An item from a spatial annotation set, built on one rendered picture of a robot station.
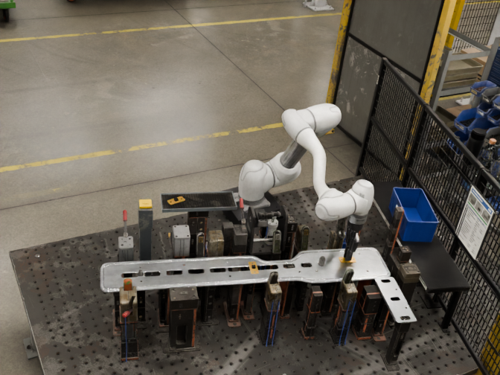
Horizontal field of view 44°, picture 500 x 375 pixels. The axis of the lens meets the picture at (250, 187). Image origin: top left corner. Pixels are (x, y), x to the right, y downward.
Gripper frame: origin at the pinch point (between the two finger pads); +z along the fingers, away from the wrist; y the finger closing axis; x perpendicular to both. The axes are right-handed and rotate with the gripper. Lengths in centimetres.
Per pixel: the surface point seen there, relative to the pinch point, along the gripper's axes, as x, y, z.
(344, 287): -8.4, 20.9, 2.2
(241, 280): -54, 8, 6
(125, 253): -106, -12, 3
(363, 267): 7.5, 4.1, 6.1
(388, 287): 15.0, 18.9, 6.2
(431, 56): 126, -192, -22
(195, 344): -75, 18, 35
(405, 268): 24.4, 12.8, 0.3
